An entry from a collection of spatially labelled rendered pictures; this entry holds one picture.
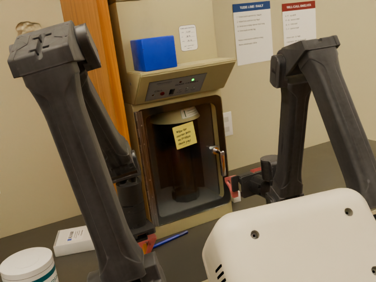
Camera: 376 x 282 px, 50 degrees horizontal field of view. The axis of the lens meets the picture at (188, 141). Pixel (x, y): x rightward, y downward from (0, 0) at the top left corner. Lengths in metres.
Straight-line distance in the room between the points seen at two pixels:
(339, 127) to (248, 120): 1.26
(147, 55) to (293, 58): 0.46
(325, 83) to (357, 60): 1.68
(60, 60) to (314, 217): 0.36
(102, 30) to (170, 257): 0.70
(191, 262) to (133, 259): 0.69
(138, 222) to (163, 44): 0.51
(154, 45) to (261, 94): 0.97
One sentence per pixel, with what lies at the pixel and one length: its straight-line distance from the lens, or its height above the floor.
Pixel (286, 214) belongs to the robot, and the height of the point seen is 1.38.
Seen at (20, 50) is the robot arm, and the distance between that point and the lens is 0.55.
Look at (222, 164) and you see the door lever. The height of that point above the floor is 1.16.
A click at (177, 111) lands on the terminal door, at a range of 1.30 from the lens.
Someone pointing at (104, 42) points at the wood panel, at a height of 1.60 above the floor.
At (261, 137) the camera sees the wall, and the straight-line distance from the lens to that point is 2.06.
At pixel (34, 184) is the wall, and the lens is 1.69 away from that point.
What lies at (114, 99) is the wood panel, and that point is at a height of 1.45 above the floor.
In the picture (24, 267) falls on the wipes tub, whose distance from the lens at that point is 1.13.
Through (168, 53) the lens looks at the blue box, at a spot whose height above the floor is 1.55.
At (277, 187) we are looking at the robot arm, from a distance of 1.04.
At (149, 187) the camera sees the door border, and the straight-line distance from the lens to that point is 1.32.
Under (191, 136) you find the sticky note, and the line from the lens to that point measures 1.34.
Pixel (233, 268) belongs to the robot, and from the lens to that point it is 0.48.
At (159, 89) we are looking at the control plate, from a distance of 1.21.
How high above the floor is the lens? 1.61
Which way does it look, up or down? 15 degrees down
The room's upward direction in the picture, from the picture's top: 7 degrees counter-clockwise
